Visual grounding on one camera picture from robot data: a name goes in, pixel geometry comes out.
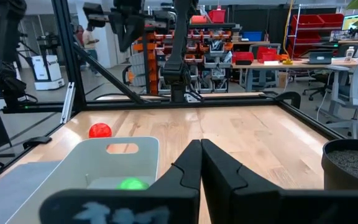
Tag black plant pot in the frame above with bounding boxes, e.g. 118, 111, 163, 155
321, 138, 358, 191

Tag blue bin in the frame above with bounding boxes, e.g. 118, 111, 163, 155
242, 30, 263, 42

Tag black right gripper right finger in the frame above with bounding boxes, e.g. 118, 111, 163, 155
201, 138, 358, 224

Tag wooden desk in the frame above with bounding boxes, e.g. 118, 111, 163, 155
231, 57, 358, 93

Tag black table clamp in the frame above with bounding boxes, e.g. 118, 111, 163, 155
274, 91, 302, 110
22, 136, 53, 150

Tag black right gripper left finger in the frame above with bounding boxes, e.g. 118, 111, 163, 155
39, 139, 203, 224

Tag grey cloth mat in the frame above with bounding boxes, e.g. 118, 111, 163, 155
0, 160, 62, 224

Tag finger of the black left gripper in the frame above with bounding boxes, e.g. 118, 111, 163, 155
116, 17, 132, 54
129, 16, 145, 45

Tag person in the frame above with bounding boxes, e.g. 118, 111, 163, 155
81, 24, 101, 77

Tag cardboard box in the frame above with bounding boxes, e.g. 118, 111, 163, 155
278, 72, 289, 88

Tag black office chair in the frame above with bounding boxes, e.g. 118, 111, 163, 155
302, 72, 333, 101

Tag white bottle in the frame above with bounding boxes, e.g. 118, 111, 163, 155
344, 46, 355, 63

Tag black aluminium table frame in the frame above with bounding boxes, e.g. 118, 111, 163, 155
0, 0, 346, 190

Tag grey laptop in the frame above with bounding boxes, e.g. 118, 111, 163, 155
308, 51, 334, 65

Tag yellow hanging cable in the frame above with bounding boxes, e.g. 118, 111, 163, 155
282, 0, 295, 65

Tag metal shelf with red bins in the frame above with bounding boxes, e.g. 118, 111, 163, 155
287, 3, 345, 59

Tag computer monitor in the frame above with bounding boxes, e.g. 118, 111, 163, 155
341, 13, 358, 31

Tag silver aluminium bar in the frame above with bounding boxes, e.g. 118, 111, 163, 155
60, 82, 76, 125

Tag shelf rack with orange bins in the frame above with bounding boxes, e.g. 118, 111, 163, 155
133, 22, 239, 96

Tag low red desk bin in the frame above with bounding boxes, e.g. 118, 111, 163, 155
232, 51, 255, 66

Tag tall red desk bin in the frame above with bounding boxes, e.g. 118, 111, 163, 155
256, 46, 278, 63

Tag green lime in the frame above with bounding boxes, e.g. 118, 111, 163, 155
115, 177, 150, 191

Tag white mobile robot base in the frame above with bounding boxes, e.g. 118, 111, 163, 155
30, 55, 66, 91

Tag red round tomato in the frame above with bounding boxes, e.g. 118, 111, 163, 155
88, 122, 113, 139

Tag red bin with handle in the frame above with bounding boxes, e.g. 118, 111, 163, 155
208, 5, 227, 24

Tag white plastic tupperware container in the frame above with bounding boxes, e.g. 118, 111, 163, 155
6, 136, 161, 224

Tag orange bin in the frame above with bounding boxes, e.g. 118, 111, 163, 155
191, 15, 208, 25

